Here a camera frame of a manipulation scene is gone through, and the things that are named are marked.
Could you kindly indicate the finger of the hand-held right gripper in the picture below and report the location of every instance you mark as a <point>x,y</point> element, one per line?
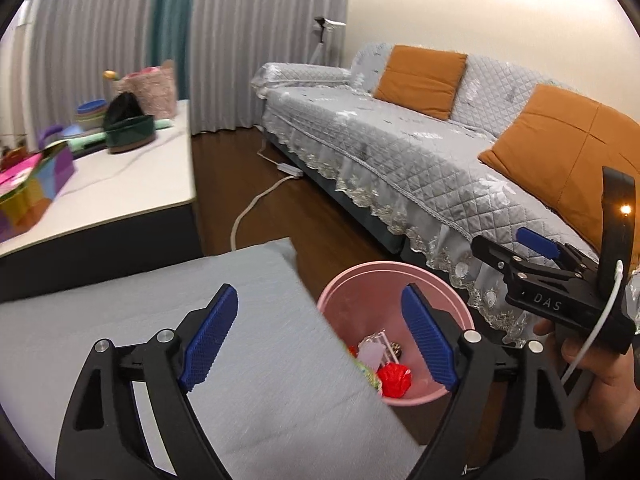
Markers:
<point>492,252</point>
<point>537,242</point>

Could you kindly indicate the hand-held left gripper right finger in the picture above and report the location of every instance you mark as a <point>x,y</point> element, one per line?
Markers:
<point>430,340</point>

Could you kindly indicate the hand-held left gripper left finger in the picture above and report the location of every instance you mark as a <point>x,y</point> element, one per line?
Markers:
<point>207,340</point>

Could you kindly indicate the red plastic bag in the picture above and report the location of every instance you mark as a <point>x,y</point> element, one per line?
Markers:
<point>395,380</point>

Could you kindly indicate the green wrapper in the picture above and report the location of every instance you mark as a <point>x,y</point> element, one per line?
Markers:
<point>370,377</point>

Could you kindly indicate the pink plastic bin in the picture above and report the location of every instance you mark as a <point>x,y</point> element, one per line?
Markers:
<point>370,290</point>

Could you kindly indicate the person's right hand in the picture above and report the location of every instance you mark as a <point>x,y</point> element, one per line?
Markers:
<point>615,390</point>

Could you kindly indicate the grey table mat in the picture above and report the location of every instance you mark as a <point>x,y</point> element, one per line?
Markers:
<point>280,360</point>

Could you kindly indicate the orange cushion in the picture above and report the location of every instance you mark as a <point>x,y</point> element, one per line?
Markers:
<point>420,80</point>
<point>565,160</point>

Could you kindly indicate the sofa with grey quilted cover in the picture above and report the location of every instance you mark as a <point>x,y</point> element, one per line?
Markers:
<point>400,150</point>

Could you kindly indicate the white coffee table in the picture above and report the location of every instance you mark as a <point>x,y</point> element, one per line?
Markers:
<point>125,180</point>

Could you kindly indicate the white power strip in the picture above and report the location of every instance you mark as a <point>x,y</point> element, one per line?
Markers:
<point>289,170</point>

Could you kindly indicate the dark green oval tin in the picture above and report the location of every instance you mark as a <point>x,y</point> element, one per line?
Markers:
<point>130,135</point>

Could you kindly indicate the light green cloth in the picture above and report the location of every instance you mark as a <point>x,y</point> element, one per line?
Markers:
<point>162,123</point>

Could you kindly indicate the iridescent gift box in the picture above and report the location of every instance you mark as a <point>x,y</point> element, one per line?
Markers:
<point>30,190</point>

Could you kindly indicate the stack of coloured bowls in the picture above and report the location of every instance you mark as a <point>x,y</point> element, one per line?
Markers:
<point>91,112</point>

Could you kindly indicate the pink lace basket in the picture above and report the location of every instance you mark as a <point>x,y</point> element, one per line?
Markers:
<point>155,90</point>

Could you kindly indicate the purple plastic scoop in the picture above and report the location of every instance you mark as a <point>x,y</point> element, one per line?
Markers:
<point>55,135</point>

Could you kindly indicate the red brown ornament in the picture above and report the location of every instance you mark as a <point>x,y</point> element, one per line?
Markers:
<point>12,157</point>

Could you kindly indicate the white floor lamp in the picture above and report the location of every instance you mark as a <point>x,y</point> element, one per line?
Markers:
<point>325,35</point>

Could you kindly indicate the yellow flower bud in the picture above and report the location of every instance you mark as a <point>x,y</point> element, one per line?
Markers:
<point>110,76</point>

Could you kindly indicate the teal curtain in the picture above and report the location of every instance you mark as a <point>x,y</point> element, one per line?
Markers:
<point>172,25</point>

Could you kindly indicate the grey curtain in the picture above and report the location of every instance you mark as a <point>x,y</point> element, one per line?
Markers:
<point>270,25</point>
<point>90,35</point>

